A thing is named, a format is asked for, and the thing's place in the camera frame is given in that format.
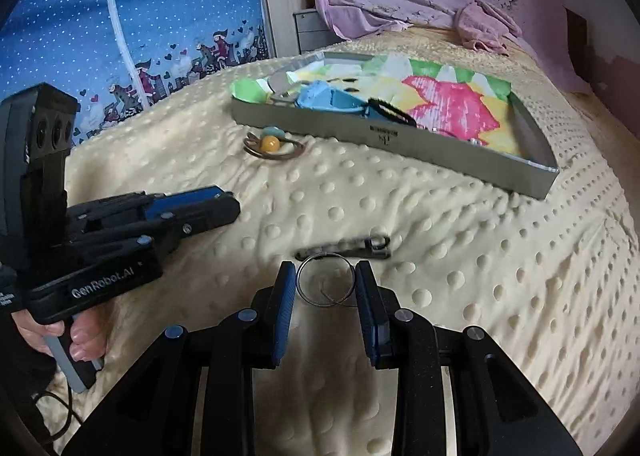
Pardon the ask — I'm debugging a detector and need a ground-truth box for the person's left hand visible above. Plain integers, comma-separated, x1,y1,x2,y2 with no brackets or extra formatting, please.
10,308,108,363

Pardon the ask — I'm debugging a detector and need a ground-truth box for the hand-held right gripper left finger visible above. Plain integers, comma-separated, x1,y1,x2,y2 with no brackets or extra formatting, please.
62,260,298,456

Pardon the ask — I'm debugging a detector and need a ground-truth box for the silver chain bracelet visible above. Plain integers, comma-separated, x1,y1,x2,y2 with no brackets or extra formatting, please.
294,235,392,261

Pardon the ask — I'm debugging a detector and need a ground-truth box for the crumpled pink cloth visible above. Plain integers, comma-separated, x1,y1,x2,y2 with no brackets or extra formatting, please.
454,0,523,55

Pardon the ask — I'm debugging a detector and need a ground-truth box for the beige hair claw clip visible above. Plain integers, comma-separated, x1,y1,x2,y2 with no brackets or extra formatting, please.
265,70,302,108

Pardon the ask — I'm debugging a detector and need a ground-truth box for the colourful paper sheet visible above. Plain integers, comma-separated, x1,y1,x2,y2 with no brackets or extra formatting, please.
232,56,516,159

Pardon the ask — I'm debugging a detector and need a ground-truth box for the brown beaded hair tie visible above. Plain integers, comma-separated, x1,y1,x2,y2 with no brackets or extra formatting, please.
243,127,306,160

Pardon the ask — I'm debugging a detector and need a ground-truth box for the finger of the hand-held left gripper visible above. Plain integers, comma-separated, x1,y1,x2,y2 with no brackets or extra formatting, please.
67,185,236,228
74,198,242,257

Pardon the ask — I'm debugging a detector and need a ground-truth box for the person's left forearm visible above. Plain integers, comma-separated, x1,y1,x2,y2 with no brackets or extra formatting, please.
0,331,56,442

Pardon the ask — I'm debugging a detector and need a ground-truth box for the grey drawer cabinet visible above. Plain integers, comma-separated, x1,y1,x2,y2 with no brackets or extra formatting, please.
294,8,351,54

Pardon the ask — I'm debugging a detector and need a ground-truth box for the metal key ring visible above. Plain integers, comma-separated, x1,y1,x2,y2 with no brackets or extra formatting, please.
295,252,362,309

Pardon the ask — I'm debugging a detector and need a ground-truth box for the blue smart watch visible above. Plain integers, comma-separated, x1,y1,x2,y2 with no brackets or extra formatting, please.
295,81,373,118

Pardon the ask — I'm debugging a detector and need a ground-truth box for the brown wooden board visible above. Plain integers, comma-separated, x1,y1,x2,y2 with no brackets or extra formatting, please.
565,6,591,68

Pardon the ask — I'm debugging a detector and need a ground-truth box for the shallow grey cardboard box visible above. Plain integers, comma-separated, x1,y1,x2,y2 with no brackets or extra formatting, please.
230,50,560,200

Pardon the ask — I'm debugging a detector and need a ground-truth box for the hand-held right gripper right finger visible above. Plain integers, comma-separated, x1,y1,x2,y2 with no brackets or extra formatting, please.
352,260,583,456

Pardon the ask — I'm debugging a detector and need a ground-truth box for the black cable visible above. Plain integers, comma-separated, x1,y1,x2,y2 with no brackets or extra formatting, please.
32,378,83,444

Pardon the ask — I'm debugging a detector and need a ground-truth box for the yellow dotted blanket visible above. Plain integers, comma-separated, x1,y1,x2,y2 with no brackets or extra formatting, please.
37,26,640,456

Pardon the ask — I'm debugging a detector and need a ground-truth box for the blue printed curtain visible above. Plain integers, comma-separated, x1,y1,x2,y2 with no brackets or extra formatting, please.
0,0,273,147

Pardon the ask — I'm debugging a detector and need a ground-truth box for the black hair tie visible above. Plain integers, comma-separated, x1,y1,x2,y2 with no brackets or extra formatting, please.
368,98,417,130

